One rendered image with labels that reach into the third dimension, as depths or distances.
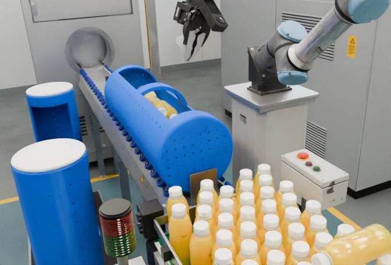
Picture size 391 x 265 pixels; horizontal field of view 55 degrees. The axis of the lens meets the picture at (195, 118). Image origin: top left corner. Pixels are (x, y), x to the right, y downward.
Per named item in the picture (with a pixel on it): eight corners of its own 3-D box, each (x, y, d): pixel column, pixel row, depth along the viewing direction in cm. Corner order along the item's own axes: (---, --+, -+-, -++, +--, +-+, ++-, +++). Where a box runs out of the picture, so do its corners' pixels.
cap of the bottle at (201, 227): (190, 230, 97) (190, 224, 96) (202, 224, 99) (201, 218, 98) (201, 237, 94) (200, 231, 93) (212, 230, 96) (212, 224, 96)
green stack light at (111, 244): (131, 233, 81) (129, 214, 80) (140, 251, 76) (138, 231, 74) (102, 242, 79) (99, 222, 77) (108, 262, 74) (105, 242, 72)
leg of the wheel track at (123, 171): (135, 239, 257) (124, 156, 234) (137, 244, 252) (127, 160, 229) (127, 242, 255) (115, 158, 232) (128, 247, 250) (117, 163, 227)
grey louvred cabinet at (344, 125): (257, 106, 489) (259, -12, 437) (401, 184, 305) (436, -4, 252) (220, 114, 470) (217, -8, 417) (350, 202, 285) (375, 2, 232)
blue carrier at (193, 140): (158, 110, 214) (152, 60, 204) (235, 180, 139) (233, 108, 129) (108, 120, 204) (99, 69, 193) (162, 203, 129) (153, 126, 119)
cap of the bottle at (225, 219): (233, 227, 97) (233, 221, 96) (217, 227, 97) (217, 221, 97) (233, 218, 101) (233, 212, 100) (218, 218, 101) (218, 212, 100)
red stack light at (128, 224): (129, 214, 80) (127, 198, 78) (138, 231, 74) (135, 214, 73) (99, 222, 77) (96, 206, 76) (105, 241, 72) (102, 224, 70)
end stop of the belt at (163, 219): (264, 192, 132) (265, 184, 131) (265, 193, 131) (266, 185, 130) (155, 225, 117) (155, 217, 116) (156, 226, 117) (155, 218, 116)
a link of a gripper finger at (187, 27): (190, 44, 107) (198, 14, 104) (194, 46, 106) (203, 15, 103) (178, 42, 104) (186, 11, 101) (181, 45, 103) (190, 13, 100)
